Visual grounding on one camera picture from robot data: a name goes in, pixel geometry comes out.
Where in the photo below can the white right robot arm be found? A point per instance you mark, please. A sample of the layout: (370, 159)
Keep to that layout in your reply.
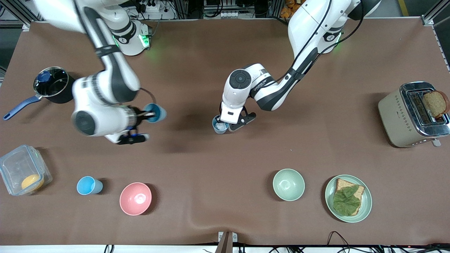
(105, 84)

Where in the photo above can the green lettuce leaf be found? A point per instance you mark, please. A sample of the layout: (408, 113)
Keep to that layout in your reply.
(346, 202)

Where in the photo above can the clear plastic container blue seal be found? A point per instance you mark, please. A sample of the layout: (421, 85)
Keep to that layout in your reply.
(17, 168)

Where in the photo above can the pink bowl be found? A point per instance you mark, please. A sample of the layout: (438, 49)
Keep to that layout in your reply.
(135, 198)

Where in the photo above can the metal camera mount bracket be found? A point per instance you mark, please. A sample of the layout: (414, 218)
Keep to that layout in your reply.
(225, 244)

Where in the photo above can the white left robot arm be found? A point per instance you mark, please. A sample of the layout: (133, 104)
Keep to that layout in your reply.
(309, 28)

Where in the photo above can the white power strip black plugs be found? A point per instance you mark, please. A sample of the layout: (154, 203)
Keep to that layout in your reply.
(153, 6)

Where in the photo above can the pale grey-blue plastic cup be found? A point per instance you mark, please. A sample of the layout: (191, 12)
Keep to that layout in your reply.
(219, 129)

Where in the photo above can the aluminium frame profile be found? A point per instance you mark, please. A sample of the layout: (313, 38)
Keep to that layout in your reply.
(427, 20)
(25, 26)

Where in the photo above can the brown toast slice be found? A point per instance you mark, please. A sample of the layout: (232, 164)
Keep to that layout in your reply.
(436, 103)

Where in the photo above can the beige metal toaster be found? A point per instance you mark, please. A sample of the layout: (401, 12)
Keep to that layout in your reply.
(393, 119)

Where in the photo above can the brown bread slice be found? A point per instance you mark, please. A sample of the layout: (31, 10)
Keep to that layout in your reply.
(342, 183)

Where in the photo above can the blue plastic cup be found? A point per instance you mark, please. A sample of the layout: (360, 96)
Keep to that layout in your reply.
(161, 114)
(86, 185)

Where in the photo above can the orange snack bags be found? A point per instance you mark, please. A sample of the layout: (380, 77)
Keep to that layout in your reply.
(287, 10)

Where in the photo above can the yellow round fruit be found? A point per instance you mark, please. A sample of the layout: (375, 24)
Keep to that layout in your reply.
(31, 182)

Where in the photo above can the glass lid blue knob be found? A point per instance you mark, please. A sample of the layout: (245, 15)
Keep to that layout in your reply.
(52, 86)

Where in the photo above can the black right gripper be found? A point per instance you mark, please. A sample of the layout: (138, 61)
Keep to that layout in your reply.
(140, 116)

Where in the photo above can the pale green plate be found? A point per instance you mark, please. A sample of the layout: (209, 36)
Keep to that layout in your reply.
(329, 196)

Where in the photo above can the pale green bowl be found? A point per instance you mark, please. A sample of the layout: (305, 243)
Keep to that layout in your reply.
(288, 184)

